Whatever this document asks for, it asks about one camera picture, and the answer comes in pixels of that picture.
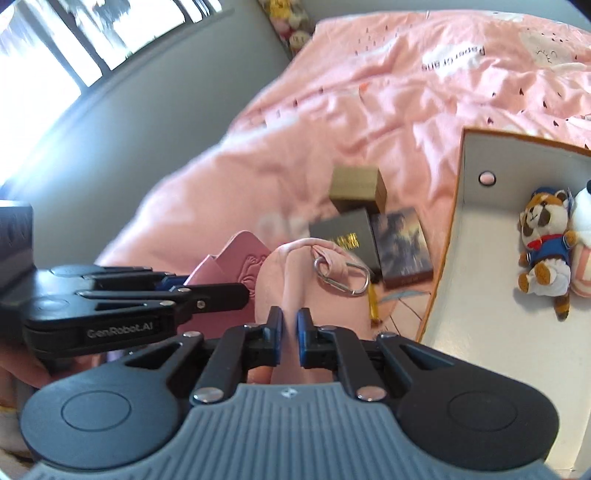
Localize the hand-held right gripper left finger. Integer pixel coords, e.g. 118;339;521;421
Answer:
110;305;284;405

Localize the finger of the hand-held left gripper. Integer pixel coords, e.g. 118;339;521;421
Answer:
76;282;251;325
51;264;186;292

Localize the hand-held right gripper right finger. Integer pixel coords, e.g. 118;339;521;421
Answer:
296;307;463;402

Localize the pink leather wallet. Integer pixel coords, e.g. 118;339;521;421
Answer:
178;231;274;339

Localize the pink fabric pouch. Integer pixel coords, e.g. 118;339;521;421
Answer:
249;237;376;385

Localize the black box with gold print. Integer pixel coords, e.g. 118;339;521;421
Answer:
308;209;382;278

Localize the dark printed card box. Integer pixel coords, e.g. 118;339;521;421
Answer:
370;208;435;289

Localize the gold cardboard box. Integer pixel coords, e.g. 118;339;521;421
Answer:
329;166;387;216

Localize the orange and white storage box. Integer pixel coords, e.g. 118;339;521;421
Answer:
416;127;591;475

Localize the person's left hand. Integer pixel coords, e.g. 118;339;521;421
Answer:
0;345;52;389

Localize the silver carabiner keyring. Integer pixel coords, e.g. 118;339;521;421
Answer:
314;257;371;297

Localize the small gold tube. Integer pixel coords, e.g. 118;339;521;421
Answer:
367;283;382;325

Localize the pink printed blanket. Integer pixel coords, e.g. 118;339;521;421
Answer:
92;9;591;361

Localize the raccoon plush toy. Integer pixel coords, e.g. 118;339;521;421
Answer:
517;187;579;321

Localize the window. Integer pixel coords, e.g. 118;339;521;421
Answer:
0;0;234;93

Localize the pile of plush toys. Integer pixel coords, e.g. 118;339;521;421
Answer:
257;0;317;55

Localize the white popcorn plush toy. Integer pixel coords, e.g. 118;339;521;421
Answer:
565;179;591;300

